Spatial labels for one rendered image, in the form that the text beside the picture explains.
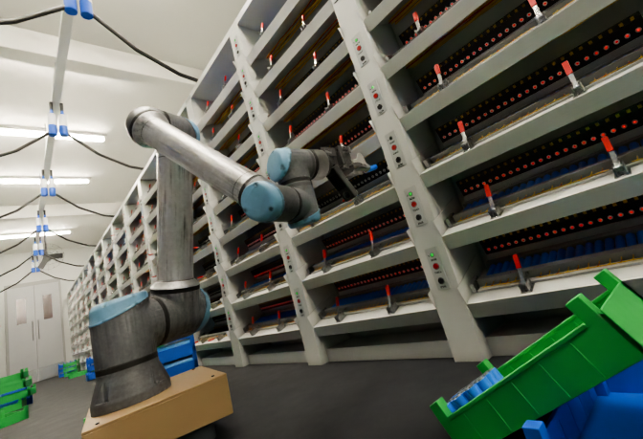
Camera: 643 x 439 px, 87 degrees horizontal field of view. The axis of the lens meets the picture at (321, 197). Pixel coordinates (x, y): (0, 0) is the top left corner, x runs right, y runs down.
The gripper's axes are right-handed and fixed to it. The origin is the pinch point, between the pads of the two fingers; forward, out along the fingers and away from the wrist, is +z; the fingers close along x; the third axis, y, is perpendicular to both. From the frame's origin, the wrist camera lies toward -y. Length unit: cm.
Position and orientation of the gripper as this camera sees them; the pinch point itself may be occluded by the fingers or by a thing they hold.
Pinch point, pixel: (365, 170)
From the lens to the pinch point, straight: 115.5
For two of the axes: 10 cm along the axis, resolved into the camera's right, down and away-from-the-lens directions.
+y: -2.8, -9.3, 2.3
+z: 7.4, -0.6, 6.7
